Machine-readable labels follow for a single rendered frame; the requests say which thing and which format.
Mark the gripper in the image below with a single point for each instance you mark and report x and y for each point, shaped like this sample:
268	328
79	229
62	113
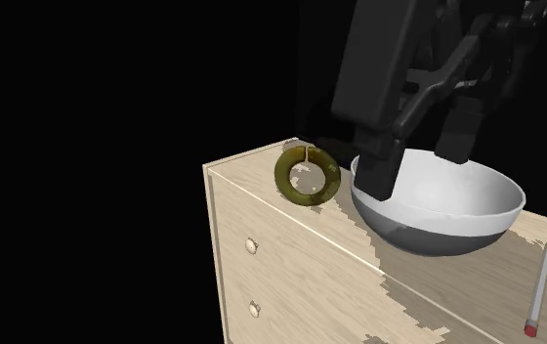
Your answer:
445	24

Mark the white bowl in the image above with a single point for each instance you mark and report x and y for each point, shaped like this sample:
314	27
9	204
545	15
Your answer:
449	200

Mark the light wooden chest of drawers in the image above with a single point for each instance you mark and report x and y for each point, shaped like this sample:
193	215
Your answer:
311	281

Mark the grey pencil with red end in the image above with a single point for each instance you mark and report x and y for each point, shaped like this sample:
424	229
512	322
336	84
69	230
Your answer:
540	286

